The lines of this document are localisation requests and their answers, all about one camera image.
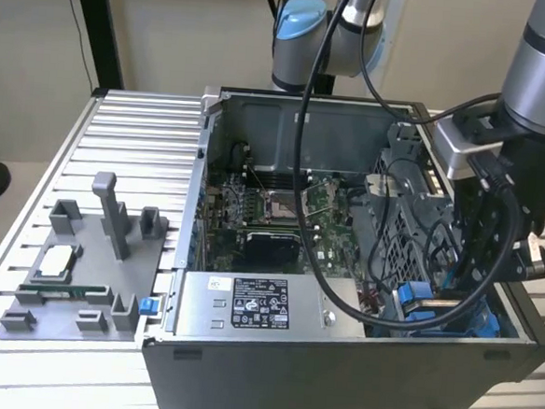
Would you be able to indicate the grey open PC case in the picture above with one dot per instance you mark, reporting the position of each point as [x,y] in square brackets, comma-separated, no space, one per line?
[288,379]

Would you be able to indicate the black vertical post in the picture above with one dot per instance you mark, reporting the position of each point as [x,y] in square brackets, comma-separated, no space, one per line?
[100,28]

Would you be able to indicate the silver power supply unit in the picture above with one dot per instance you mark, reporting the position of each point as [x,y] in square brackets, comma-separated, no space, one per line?
[200,302]

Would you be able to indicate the black cooler block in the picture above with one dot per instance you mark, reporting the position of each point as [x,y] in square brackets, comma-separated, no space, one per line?
[271,251]

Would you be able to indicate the CPU socket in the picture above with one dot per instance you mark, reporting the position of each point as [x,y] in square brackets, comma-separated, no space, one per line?
[279,207]

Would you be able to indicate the grey parts rack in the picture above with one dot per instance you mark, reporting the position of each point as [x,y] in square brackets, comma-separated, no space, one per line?
[90,276]

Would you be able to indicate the blue case latch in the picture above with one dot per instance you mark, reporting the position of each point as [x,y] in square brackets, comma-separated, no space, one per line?
[148,307]

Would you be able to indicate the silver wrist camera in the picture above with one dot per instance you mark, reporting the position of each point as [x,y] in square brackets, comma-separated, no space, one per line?
[459,147]
[538,256]

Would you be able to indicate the thin metal locking lever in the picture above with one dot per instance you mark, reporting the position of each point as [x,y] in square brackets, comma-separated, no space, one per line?
[260,178]

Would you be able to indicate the silver CPU chip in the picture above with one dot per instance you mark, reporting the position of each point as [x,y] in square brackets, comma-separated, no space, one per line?
[57,260]

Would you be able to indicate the perforated metal drive cage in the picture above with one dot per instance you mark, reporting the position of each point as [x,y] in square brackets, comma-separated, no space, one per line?
[369,230]

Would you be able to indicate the green RAM stick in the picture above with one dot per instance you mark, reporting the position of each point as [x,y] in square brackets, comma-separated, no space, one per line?
[77,291]

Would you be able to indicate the hard disk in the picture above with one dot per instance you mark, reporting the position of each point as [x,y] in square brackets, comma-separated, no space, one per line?
[408,300]

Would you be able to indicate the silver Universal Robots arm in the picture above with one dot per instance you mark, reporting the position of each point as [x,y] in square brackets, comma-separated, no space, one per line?
[543,83]

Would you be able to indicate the green motherboard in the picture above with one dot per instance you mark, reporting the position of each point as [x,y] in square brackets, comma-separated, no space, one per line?
[331,236]

